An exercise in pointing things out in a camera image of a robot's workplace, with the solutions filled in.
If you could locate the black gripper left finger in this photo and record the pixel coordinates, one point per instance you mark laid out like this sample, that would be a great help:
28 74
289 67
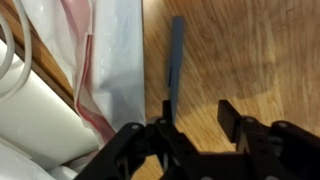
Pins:
128 149

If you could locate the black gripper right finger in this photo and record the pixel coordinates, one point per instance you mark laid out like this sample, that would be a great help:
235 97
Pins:
281 151

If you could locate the white flat box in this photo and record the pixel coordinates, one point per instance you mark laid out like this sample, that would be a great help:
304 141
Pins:
43 127

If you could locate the white plastic bag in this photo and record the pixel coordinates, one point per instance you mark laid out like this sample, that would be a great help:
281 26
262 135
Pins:
98 44

